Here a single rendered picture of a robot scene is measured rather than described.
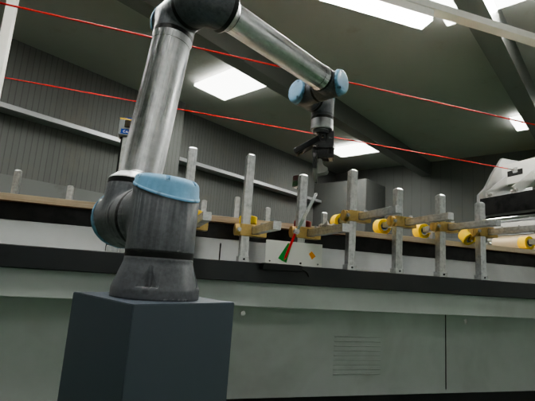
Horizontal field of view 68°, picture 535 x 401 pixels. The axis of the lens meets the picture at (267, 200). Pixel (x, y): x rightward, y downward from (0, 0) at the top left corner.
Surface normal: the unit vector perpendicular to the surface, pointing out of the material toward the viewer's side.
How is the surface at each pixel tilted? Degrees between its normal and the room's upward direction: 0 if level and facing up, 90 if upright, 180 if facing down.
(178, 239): 90
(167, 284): 70
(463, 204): 90
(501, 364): 90
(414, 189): 90
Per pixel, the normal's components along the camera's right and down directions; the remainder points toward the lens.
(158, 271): 0.28, -0.47
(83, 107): 0.75, -0.06
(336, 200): -0.66, -0.18
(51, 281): 0.30, -0.14
